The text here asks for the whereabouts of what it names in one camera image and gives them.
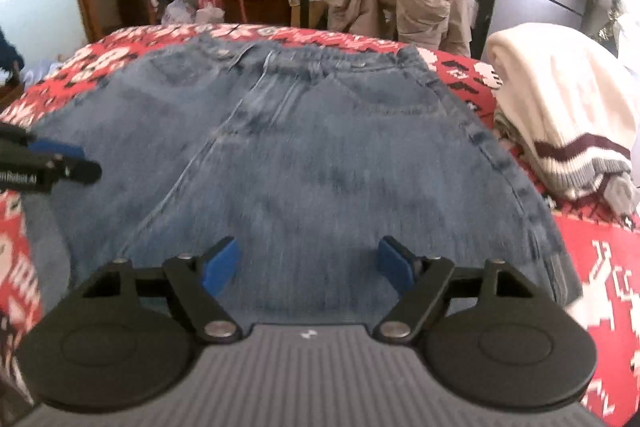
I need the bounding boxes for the blue denim jeans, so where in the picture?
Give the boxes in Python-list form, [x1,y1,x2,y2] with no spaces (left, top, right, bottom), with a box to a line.
[22,35,582,326]

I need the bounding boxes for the dark navy garment pile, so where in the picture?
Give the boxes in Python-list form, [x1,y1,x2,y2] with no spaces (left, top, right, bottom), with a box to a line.
[0,31,25,84]

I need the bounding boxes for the white plastic bag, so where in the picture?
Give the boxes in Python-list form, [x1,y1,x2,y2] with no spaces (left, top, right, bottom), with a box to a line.
[160,0,224,25]

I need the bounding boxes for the cream striped knit sweater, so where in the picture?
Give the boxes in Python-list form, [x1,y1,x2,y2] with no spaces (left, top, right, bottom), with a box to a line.
[486,23,639,217]

